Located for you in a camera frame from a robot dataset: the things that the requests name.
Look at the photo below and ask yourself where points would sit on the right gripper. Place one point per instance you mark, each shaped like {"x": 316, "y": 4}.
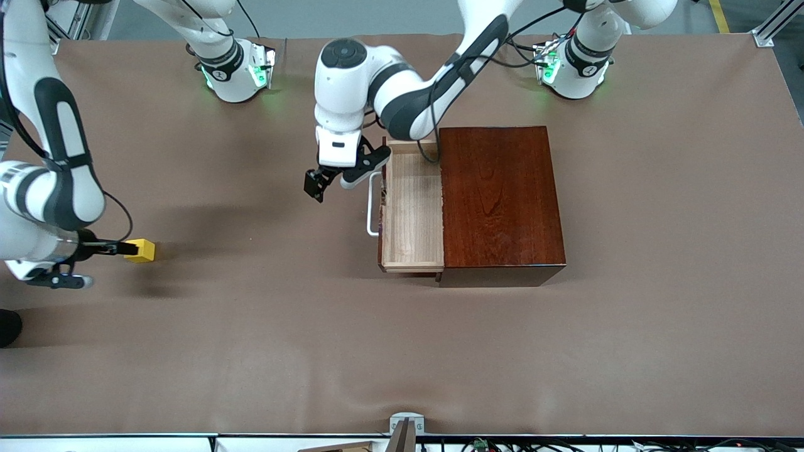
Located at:
{"x": 92, "y": 248}

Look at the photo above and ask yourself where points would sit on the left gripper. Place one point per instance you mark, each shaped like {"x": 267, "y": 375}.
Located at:
{"x": 319, "y": 178}

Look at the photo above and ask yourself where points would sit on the yellow block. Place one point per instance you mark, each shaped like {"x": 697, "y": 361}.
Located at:
{"x": 146, "y": 252}

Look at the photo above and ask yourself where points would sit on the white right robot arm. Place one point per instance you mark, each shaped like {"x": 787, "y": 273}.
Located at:
{"x": 38, "y": 194}

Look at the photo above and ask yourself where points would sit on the black round object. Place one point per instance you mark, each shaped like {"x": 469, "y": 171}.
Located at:
{"x": 7, "y": 329}

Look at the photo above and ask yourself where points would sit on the brown table cover cloth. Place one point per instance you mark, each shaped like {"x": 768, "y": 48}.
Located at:
{"x": 251, "y": 345}

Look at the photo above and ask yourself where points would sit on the dark red-brown wooden cabinet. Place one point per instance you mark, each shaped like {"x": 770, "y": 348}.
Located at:
{"x": 502, "y": 207}

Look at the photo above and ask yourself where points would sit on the light wooden board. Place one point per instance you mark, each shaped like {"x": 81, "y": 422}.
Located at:
{"x": 345, "y": 448}

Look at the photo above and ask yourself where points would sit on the aluminium frame profile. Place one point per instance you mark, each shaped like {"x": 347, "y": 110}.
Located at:
{"x": 776, "y": 25}
{"x": 54, "y": 45}

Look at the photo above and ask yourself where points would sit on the aluminium frame post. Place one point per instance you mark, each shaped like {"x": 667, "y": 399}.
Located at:
{"x": 94, "y": 16}

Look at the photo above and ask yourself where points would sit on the grey metal clamp bracket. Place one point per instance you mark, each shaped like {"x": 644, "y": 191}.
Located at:
{"x": 407, "y": 416}

